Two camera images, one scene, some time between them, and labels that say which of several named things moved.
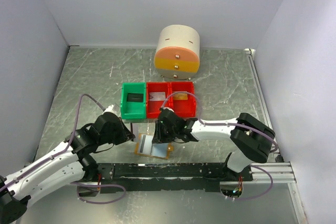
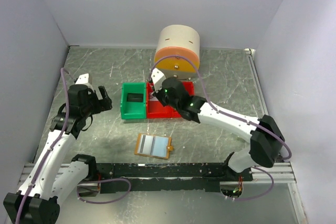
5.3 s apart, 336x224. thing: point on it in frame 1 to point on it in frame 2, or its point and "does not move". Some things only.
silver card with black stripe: x=135 y=129 to x=152 y=98
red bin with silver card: x=158 y=95 does not move
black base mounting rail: x=120 y=178 does not move
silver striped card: x=145 y=144 does not move
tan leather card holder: x=145 y=147 does not move
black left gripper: x=125 y=133 to x=105 y=105
